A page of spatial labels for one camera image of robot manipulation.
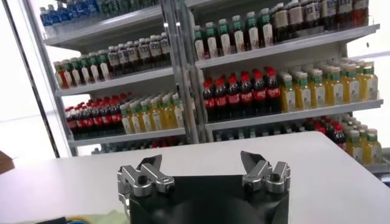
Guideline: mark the green t-shirt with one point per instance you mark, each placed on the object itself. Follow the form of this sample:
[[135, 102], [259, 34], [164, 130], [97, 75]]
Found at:
[[103, 218]]

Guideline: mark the black slanted pole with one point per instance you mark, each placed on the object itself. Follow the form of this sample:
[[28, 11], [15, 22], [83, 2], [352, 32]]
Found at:
[[30, 76]]

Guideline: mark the red-cap cola bottle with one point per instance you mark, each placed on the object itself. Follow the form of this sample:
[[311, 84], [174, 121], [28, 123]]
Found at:
[[221, 100], [246, 95], [209, 102], [98, 120], [321, 128], [72, 123], [106, 118], [272, 91], [89, 121], [234, 98], [338, 136], [115, 117], [80, 122], [259, 93]]

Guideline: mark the orange-label dark tea bottle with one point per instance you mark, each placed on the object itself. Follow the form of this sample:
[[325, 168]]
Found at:
[[59, 75]]

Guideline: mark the grey metal shelf unit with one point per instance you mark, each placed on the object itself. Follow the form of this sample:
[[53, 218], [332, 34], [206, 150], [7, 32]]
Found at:
[[274, 48], [122, 80]]

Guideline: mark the green-cap dark tea bottle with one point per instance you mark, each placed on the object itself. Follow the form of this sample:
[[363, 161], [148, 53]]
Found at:
[[85, 70], [67, 73], [76, 72], [237, 36], [199, 45], [266, 29], [95, 67], [224, 39], [104, 65], [252, 32], [211, 42]]

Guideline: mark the blue-label water bottle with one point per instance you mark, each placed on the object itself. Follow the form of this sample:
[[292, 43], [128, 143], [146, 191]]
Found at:
[[63, 10], [73, 7], [45, 17], [83, 6], [54, 13], [93, 4]]

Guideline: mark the red-label dark drink bottle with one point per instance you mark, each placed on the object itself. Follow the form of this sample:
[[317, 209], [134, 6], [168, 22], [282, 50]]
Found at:
[[361, 8]]

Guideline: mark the white-label dark drink bottle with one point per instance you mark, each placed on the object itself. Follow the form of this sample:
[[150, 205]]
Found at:
[[344, 8], [310, 12], [155, 49], [114, 60], [165, 47], [133, 55], [143, 52], [123, 58], [329, 9]]

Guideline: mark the brown cardboard box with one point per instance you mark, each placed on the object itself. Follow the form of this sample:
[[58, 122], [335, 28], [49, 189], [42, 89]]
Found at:
[[5, 162]]

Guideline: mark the yellow juice bottle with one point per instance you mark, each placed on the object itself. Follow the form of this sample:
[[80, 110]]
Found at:
[[156, 115], [372, 146], [355, 145], [177, 111], [351, 85], [146, 117], [317, 90], [288, 95], [369, 82], [167, 112], [126, 120], [303, 92], [135, 118], [334, 88]]

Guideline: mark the beige-label dark drink bottle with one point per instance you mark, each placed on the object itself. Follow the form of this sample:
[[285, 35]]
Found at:
[[295, 16], [281, 21]]

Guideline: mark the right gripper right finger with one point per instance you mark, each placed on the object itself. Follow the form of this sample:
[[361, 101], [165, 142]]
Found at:
[[268, 179]]

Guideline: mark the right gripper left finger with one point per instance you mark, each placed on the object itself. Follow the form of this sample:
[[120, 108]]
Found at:
[[143, 181]]

